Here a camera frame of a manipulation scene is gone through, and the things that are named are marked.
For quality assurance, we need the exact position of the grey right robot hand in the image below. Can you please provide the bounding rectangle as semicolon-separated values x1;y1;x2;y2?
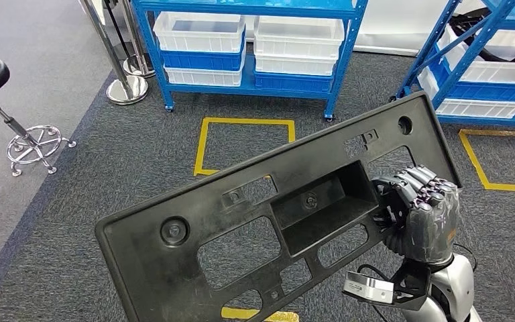
370;165;461;268

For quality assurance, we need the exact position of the black plastic plate bracket part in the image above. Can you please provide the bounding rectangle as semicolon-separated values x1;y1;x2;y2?
95;91;463;322

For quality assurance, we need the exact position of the blue metal shelf rack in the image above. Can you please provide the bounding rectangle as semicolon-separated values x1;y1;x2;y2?
131;0;369;121
390;0;515;129

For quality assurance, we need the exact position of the black curved plastic part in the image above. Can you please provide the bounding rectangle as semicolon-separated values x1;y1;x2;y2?
451;7;515;63

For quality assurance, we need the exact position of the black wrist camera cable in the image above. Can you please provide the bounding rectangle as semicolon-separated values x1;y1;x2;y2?
356;264;392;282

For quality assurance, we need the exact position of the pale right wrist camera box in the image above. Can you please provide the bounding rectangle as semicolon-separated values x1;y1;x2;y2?
343;271;395;305

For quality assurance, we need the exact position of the chrome stanchion post with base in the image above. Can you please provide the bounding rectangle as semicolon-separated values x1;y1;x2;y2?
117;0;156;79
78;0;149;106

